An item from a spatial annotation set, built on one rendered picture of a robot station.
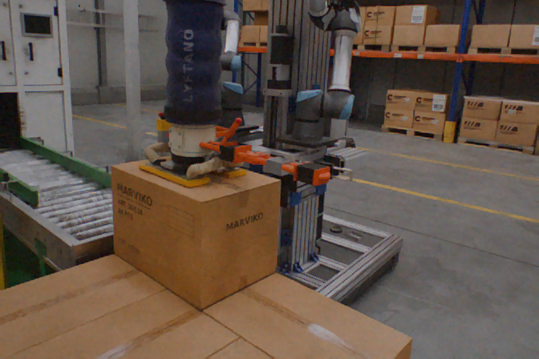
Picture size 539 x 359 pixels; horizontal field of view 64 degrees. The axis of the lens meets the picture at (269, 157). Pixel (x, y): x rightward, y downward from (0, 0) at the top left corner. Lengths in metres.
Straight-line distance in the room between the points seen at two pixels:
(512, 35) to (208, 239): 7.48
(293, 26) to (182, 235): 1.24
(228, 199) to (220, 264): 0.24
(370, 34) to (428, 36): 1.17
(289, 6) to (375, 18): 6.96
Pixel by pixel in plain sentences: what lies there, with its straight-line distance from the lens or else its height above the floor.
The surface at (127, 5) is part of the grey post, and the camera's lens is 5.26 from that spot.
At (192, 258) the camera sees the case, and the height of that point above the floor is 0.72.
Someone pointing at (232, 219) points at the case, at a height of 0.85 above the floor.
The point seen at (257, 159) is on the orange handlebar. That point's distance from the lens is 1.44.
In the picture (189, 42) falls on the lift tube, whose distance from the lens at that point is 1.61.
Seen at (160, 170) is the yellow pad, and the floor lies 0.97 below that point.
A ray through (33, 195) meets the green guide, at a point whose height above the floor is 0.61.
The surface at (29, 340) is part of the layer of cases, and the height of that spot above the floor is 0.54.
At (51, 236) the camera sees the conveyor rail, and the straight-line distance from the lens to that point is 2.24.
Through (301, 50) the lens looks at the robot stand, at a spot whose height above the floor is 1.45.
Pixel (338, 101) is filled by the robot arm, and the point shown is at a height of 1.23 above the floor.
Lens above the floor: 1.42
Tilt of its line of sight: 13 degrees down
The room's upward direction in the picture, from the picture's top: 3 degrees clockwise
